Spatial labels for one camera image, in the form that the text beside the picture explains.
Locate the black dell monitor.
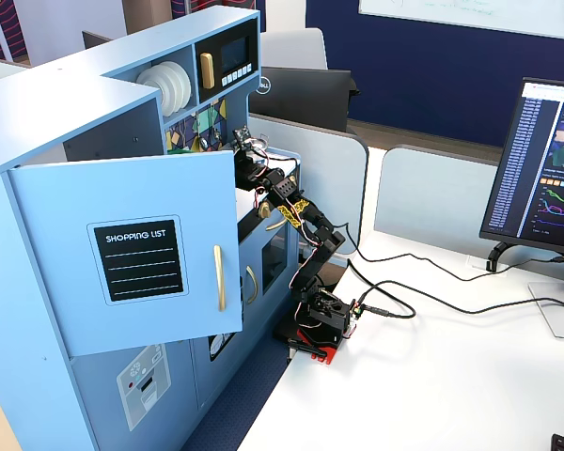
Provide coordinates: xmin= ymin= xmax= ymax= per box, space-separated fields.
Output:
xmin=249 ymin=65 xmax=361 ymax=134

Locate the gold microwave handle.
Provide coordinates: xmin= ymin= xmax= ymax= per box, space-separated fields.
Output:
xmin=199 ymin=52 xmax=216 ymax=89

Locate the black usb cable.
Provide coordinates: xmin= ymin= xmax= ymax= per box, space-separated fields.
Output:
xmin=343 ymin=224 xmax=564 ymax=283

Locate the whiteboard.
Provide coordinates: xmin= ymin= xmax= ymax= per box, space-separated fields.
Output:
xmin=358 ymin=0 xmax=564 ymax=42

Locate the blue toy kitchen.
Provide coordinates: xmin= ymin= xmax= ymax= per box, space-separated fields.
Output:
xmin=0 ymin=5 xmax=303 ymax=451

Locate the black toy microwave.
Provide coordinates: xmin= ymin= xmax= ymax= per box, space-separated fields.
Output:
xmin=195 ymin=19 xmax=259 ymax=102

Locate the grey desk divider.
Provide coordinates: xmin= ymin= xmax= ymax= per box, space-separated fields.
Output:
xmin=247 ymin=112 xmax=370 ymax=255
xmin=373 ymin=144 xmax=505 ymax=253

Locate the blue fridge door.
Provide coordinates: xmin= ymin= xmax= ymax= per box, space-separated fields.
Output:
xmin=7 ymin=149 xmax=244 ymax=358

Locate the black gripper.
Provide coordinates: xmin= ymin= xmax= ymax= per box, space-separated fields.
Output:
xmin=235 ymin=148 xmax=267 ymax=191

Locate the gold fridge door handle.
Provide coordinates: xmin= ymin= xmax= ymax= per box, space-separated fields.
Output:
xmin=212 ymin=244 xmax=227 ymax=313

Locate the computer monitor showing graphs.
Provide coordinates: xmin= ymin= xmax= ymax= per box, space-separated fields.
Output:
xmin=478 ymin=77 xmax=564 ymax=265

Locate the red robot base clamp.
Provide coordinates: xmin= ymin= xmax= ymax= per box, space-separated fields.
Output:
xmin=287 ymin=327 xmax=354 ymax=365

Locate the white toy plate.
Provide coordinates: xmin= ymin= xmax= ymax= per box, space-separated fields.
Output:
xmin=135 ymin=65 xmax=176 ymax=117
xmin=155 ymin=62 xmax=185 ymax=114
xmin=167 ymin=60 xmax=193 ymax=110

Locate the grey office chair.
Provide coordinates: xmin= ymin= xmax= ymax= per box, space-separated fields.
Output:
xmin=260 ymin=27 xmax=329 ymax=71

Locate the silver monitor stand base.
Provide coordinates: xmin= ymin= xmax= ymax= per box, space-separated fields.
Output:
xmin=528 ymin=280 xmax=564 ymax=341

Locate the black power cable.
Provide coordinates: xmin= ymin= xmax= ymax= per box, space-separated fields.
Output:
xmin=352 ymin=280 xmax=564 ymax=321

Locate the gold cupboard handle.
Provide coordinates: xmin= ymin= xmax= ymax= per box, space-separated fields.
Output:
xmin=245 ymin=265 xmax=259 ymax=305

